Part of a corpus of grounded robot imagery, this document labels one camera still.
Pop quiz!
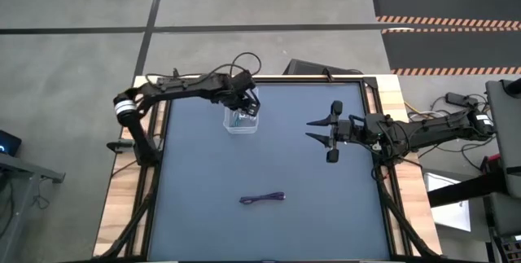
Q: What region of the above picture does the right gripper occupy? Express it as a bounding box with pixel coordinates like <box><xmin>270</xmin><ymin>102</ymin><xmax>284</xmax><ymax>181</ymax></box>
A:
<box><xmin>304</xmin><ymin>99</ymin><xmax>366</xmax><ymax>164</ymax></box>

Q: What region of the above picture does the teal braided USB cable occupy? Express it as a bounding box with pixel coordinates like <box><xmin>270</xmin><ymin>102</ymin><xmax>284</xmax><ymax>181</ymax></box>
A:
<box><xmin>229</xmin><ymin>111</ymin><xmax>246</xmax><ymax>129</ymax></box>

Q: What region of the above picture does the clear plastic bin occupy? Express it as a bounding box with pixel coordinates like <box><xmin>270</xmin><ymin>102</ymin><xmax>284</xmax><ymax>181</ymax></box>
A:
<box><xmin>222</xmin><ymin>85</ymin><xmax>260</xmax><ymax>135</ymax></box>

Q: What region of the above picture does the black equipment case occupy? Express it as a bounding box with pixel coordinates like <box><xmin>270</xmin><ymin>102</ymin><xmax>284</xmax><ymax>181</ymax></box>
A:
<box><xmin>283</xmin><ymin>59</ymin><xmax>364</xmax><ymax>77</ymax></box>

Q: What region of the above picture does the blue-grey table mat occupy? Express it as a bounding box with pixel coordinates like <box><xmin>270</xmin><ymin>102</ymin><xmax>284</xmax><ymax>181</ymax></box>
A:
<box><xmin>147</xmin><ymin>82</ymin><xmax>392</xmax><ymax>262</ymax></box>

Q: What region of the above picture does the black power strip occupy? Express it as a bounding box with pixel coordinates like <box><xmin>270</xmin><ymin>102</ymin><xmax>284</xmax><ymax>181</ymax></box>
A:
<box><xmin>444</xmin><ymin>91</ymin><xmax>479</xmax><ymax>110</ymax></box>

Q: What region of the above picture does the white board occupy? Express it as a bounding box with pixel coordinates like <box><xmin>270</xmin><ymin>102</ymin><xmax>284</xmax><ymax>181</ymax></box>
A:
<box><xmin>422</xmin><ymin>172</ymin><xmax>472</xmax><ymax>233</ymax></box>

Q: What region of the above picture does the black hazard-striped floor mat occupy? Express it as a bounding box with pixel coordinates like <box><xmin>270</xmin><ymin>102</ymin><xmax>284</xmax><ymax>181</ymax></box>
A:
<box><xmin>370</xmin><ymin>0</ymin><xmax>521</xmax><ymax>28</ymax></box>
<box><xmin>381</xmin><ymin>28</ymin><xmax>521</xmax><ymax>77</ymax></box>

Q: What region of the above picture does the black beam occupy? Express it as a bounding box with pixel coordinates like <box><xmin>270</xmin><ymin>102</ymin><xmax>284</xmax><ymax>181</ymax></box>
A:
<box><xmin>427</xmin><ymin>171</ymin><xmax>510</xmax><ymax>208</ymax></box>

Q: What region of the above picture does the grey metal cabinet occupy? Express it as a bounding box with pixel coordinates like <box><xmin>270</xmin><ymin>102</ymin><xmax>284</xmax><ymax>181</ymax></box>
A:
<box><xmin>484</xmin><ymin>77</ymin><xmax>521</xmax><ymax>199</ymax></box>

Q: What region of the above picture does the grey metal desk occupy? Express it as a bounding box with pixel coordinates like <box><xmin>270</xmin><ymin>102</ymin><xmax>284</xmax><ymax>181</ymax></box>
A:
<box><xmin>0</xmin><ymin>152</ymin><xmax>67</xmax><ymax>263</ymax></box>

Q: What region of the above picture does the black device with blue light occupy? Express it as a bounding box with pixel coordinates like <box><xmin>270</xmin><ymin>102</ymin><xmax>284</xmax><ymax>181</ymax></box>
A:
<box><xmin>0</xmin><ymin>129</ymin><xmax>23</xmax><ymax>158</ymax></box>

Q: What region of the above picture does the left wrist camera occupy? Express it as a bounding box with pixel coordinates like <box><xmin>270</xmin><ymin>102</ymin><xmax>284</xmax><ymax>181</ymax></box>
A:
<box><xmin>230</xmin><ymin>70</ymin><xmax>256</xmax><ymax>92</ymax></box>

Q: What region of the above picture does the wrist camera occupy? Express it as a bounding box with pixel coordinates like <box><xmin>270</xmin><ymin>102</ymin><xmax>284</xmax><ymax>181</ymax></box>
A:
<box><xmin>364</xmin><ymin>112</ymin><xmax>388</xmax><ymax>136</ymax></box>
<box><xmin>230</xmin><ymin>70</ymin><xmax>256</xmax><ymax>92</ymax></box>

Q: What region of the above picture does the black looped camera cable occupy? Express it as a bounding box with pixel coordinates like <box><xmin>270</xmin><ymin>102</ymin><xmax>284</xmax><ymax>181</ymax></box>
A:
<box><xmin>230</xmin><ymin>51</ymin><xmax>263</xmax><ymax>78</ymax></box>

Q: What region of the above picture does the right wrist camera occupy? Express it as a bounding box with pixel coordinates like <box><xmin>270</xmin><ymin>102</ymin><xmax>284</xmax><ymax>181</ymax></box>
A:
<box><xmin>364</xmin><ymin>112</ymin><xmax>388</xmax><ymax>136</ymax></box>

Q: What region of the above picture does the yellow floor cable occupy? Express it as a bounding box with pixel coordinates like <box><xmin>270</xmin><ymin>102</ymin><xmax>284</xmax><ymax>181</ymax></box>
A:
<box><xmin>404</xmin><ymin>102</ymin><xmax>432</xmax><ymax>120</ymax></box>

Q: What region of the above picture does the black clamp mount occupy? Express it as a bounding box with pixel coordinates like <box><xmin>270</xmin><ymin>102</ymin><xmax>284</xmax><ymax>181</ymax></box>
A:
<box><xmin>106</xmin><ymin>139</ymin><xmax>136</xmax><ymax>153</ymax></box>

